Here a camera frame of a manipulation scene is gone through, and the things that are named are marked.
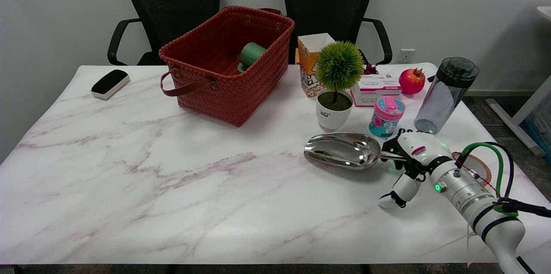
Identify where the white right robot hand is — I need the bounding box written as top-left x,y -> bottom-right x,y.
379,130 -> 452,209

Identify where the stainless steel scoop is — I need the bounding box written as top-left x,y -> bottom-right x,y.
304,132 -> 407,170

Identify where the pink teal kids cup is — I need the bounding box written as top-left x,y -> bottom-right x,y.
369,96 -> 406,139

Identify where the grey transparent water bottle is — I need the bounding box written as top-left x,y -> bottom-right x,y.
415,57 -> 480,135

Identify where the red pomegranate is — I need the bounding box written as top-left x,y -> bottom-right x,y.
399,68 -> 426,95

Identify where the orange tape roll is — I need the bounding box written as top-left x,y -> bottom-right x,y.
452,152 -> 492,187

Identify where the white pink carton box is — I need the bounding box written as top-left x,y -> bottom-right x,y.
351,74 -> 402,107

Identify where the white side desk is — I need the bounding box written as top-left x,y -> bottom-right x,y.
486,6 -> 551,157

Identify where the blue storage bin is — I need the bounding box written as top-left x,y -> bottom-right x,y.
523,102 -> 551,163

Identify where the green ball plant white pot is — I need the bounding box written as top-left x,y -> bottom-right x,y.
316,41 -> 365,132

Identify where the orange white popcorn box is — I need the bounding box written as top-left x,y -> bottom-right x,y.
297,33 -> 336,97

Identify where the green mug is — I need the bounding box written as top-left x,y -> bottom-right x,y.
238,42 -> 267,73

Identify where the red woven basket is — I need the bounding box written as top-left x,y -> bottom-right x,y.
158,6 -> 296,127

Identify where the black white board eraser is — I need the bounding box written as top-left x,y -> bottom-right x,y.
91,69 -> 130,100

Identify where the green robot cable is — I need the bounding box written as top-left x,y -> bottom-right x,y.
458,143 -> 519,216

